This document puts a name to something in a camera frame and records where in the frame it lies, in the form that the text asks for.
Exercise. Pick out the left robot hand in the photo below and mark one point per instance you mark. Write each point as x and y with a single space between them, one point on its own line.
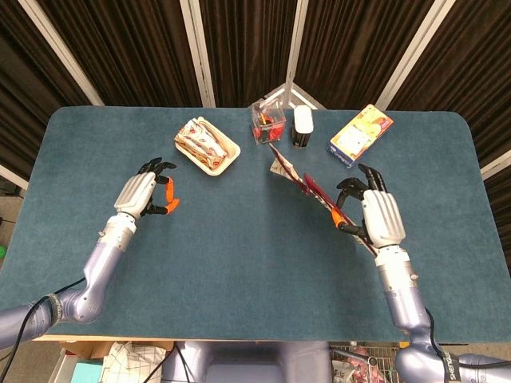
133 193

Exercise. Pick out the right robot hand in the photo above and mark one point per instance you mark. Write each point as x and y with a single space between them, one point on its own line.
383 215

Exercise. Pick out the red ribbed paper folding fan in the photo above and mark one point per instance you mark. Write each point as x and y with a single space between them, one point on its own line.
315 188

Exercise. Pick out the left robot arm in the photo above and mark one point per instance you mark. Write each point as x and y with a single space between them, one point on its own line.
104 263

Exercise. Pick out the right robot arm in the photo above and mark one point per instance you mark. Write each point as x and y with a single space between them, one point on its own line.
403 299

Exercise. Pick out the white red snack packet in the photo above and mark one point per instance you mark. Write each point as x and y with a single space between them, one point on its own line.
215 135
205 141
193 149

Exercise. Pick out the blue yellow cardboard box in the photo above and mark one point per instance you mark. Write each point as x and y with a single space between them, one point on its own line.
359 135

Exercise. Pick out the cream plastic food tray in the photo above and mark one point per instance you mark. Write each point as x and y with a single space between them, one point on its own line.
229 157

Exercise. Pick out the black gold tin can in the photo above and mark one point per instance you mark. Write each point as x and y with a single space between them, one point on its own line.
302 127

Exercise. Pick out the blue felt table cloth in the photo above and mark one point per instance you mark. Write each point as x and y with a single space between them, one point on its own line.
247 259

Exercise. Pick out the dark brown curtain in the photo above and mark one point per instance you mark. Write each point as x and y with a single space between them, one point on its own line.
139 48

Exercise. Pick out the clear plastic box red parts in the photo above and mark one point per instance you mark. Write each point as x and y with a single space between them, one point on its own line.
268 123

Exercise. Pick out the white checkered cloth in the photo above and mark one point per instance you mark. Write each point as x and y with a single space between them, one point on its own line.
131 363

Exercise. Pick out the teal box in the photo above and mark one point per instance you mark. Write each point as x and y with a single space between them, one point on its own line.
85 373

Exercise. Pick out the white frame post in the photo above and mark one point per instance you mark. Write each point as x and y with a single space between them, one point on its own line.
411 52
297 44
197 52
60 48

